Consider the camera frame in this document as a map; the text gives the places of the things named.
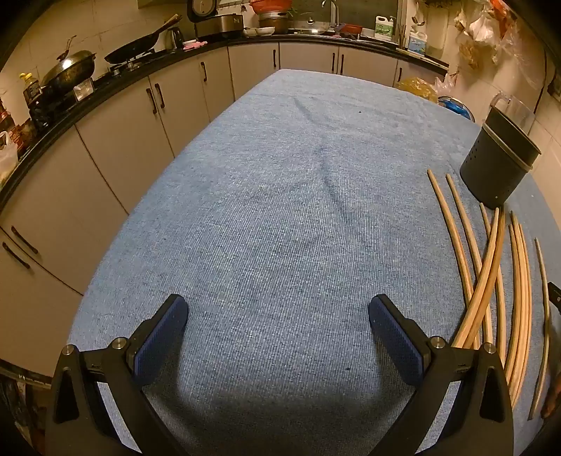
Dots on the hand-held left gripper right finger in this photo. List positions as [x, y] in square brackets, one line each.
[394, 337]

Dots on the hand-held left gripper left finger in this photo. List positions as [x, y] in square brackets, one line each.
[160, 346]

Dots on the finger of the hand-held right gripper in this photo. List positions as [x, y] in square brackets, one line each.
[555, 298]

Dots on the bunch of wooden chopsticks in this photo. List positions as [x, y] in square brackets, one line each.
[486, 280]

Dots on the dark grey chopstick holder cup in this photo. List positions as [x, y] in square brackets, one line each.
[491, 175]

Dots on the blue table cloth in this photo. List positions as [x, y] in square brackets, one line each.
[280, 219]

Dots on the clear glass pitcher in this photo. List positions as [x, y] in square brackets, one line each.
[521, 109]

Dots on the blue plastic bag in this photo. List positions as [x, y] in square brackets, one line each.
[456, 107]

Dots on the beige kitchen cabinets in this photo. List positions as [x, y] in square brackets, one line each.
[131, 122]

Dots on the white plastic bag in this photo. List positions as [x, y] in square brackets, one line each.
[445, 85]
[6, 158]

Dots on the black kitchen countertop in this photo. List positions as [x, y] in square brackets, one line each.
[44, 136]

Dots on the yellow plastic bag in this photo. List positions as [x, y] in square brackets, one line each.
[416, 87]

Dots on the red label condiment jar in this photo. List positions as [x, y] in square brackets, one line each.
[24, 131]

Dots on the black gas stove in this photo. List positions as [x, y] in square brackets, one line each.
[57, 103]

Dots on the wooden cutting board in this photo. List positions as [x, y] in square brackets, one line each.
[423, 57]

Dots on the hanging clear plastic bags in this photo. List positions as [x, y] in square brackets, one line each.
[482, 26]

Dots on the cooking oil bottle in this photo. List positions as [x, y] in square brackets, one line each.
[28, 87]

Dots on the lidded metal wok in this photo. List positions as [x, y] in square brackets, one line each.
[70, 70]

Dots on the blue label bottle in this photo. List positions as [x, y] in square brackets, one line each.
[416, 41]

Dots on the black wok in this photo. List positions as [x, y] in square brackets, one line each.
[131, 46]

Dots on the pink cloth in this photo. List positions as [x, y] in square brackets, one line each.
[195, 44]

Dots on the metal kettle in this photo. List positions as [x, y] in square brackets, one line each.
[175, 38]

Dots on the white detergent jug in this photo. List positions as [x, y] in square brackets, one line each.
[385, 28]

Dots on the red plastic basket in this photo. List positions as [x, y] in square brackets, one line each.
[350, 30]

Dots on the glass pot lid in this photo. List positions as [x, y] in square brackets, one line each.
[309, 27]

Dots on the silver rice cooker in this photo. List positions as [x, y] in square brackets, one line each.
[219, 24]

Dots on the white bowls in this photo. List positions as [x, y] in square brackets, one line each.
[263, 30]

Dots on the metal sink faucet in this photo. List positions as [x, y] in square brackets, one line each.
[333, 11]

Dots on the red plastic basin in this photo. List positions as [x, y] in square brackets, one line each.
[271, 5]

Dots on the wall power socket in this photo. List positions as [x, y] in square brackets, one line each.
[555, 90]

